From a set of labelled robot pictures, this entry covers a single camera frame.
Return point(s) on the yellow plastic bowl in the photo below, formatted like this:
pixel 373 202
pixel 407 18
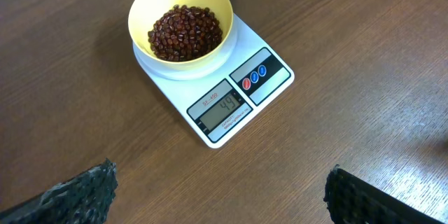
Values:
pixel 145 13

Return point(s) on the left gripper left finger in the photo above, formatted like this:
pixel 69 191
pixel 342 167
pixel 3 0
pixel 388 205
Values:
pixel 85 198

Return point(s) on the red beans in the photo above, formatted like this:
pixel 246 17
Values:
pixel 185 33

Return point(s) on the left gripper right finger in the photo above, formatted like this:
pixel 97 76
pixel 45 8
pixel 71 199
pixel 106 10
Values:
pixel 350 200

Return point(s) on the white digital kitchen scale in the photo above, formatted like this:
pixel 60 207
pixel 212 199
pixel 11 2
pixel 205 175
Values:
pixel 219 99

